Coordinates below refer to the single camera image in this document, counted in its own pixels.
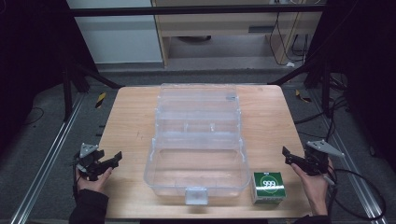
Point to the green and white carton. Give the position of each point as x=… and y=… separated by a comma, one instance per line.
x=268, y=188

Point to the metal floor rail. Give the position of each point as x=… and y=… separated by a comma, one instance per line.
x=348, y=161
x=46, y=158

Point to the yellow and black tape strip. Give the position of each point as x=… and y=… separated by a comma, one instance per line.
x=302, y=96
x=100, y=100

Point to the person's left hand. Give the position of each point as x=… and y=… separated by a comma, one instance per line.
x=93, y=183

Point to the person's right hand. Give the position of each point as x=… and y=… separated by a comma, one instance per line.
x=313, y=189

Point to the black horizontal bar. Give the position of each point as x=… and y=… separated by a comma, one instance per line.
x=186, y=10

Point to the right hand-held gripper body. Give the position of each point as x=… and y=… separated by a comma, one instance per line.
x=319, y=158

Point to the dark curtain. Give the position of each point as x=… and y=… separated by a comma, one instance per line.
x=31, y=46
x=367, y=62

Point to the light wooden desk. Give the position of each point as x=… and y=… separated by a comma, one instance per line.
x=218, y=25

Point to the white cabinet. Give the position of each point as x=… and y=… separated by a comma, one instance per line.
x=118, y=40

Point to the clear plastic storage box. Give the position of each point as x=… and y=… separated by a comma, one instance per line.
x=197, y=140

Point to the black metal stand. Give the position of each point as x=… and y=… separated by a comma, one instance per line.
x=325, y=84
x=67, y=93

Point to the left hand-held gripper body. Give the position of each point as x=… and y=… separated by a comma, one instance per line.
x=87, y=161

